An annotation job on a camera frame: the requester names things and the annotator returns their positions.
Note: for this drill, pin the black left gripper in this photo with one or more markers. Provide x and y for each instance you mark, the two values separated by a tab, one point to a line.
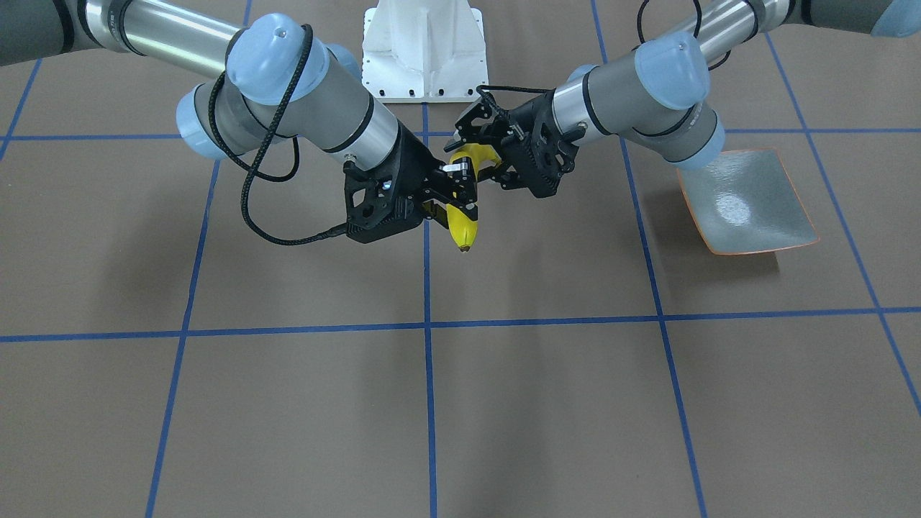
529	128

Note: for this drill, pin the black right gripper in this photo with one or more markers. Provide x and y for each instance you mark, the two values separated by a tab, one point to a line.
415	167

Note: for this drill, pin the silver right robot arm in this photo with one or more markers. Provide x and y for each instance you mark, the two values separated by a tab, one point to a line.
268	85

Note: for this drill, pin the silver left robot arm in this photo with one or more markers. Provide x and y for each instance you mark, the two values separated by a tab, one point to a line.
655	95

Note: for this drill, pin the blue square plate orange rim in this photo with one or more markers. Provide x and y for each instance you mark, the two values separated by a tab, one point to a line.
745	203

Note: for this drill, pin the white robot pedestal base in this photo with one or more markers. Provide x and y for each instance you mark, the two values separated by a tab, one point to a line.
424	51

